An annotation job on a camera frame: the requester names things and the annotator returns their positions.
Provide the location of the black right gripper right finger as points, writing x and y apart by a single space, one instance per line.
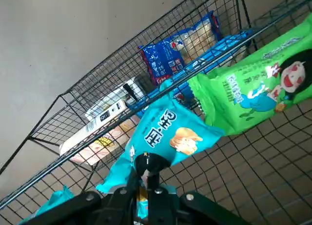
158 205

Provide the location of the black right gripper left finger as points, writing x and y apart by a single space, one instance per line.
92 205

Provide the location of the teal chips bag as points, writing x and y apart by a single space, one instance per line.
56 200
158 127

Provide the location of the white printed box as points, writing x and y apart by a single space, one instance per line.
102 117

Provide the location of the green snack packet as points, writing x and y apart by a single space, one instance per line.
243 95

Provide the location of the blue cookie bag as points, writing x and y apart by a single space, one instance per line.
165 56

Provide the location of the long blue snack packet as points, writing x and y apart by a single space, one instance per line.
214 53

